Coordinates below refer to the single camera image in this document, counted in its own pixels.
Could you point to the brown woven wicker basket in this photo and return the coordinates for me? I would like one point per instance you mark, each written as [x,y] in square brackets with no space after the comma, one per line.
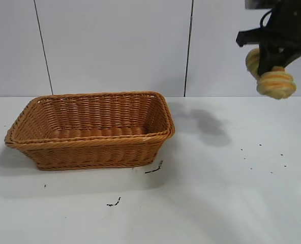
[89,150]

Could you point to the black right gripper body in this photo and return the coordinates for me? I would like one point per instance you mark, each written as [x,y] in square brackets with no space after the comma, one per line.
[285,33]

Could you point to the long striped twisted bread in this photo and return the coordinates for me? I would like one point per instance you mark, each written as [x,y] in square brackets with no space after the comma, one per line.
[277,85]

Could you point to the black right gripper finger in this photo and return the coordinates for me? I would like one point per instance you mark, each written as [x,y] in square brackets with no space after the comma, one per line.
[266,59]
[293,56]

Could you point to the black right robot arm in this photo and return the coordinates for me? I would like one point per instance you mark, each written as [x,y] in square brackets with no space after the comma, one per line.
[295,6]

